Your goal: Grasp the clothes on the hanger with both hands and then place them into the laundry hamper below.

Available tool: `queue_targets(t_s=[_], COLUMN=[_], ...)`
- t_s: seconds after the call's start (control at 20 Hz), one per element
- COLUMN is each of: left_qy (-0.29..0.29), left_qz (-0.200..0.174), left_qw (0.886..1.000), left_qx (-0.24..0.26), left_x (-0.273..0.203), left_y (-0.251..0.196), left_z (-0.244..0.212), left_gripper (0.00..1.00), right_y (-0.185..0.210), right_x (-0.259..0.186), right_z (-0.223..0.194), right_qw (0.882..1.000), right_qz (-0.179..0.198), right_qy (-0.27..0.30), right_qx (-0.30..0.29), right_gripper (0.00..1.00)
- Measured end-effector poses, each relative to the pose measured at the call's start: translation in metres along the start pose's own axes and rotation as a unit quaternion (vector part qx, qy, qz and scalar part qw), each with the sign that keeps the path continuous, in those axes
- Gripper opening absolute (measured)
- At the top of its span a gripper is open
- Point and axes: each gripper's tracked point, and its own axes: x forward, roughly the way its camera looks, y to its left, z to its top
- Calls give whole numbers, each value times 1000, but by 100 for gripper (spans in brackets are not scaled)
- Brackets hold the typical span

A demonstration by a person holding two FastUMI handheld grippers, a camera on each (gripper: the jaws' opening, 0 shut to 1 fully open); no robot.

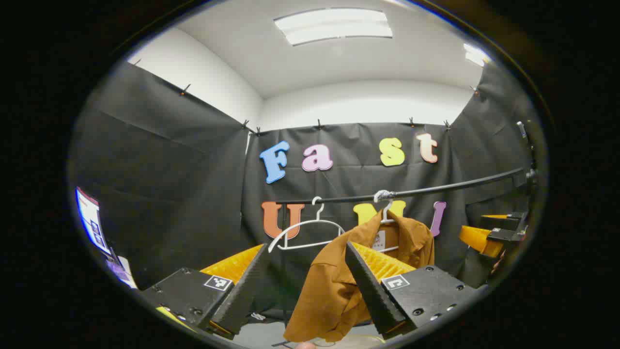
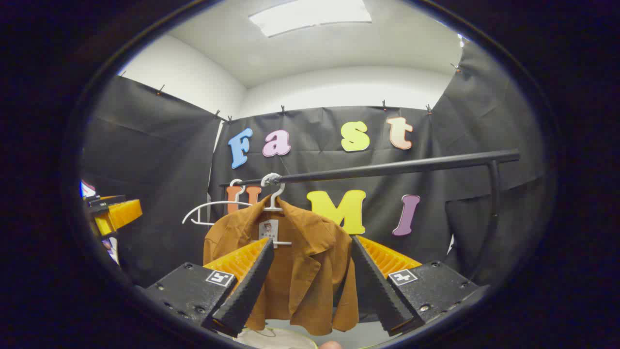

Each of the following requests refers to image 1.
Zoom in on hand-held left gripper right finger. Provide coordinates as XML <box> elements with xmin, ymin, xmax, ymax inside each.
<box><xmin>345</xmin><ymin>241</ymin><xmax>487</xmax><ymax>340</ymax></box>

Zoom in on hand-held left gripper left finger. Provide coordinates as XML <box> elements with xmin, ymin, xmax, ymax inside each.
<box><xmin>140</xmin><ymin>244</ymin><xmax>271</xmax><ymax>340</ymax></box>

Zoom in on brown shirt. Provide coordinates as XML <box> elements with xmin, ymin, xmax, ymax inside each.
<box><xmin>283</xmin><ymin>209</ymin><xmax>435</xmax><ymax>344</ymax></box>

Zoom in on black clothes rack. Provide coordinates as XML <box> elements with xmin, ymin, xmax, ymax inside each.
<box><xmin>275</xmin><ymin>120</ymin><xmax>539</xmax><ymax>320</ymax></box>

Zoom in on white plastic hanger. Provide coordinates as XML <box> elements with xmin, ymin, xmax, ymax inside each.
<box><xmin>268</xmin><ymin>196</ymin><xmax>345</xmax><ymax>254</ymax></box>
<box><xmin>375</xmin><ymin>196</ymin><xmax>403</xmax><ymax>254</ymax></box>

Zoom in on printed paper sheet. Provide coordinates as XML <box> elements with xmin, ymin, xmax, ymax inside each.
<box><xmin>106</xmin><ymin>254</ymin><xmax>140</xmax><ymax>290</ymax></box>

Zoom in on black backdrop cloth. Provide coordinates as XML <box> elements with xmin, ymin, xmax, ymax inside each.
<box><xmin>70</xmin><ymin>61</ymin><xmax>538</xmax><ymax>320</ymax></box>

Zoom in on lit display screen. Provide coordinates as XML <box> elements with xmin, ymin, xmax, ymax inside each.
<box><xmin>75</xmin><ymin>187</ymin><xmax>114</xmax><ymax>256</ymax></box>

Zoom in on small ceiling light panel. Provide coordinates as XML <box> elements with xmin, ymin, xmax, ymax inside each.
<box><xmin>463</xmin><ymin>43</ymin><xmax>491</xmax><ymax>67</ymax></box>

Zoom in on large ceiling light panel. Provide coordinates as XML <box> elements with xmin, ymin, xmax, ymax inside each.
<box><xmin>274</xmin><ymin>7</ymin><xmax>394</xmax><ymax>47</ymax></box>

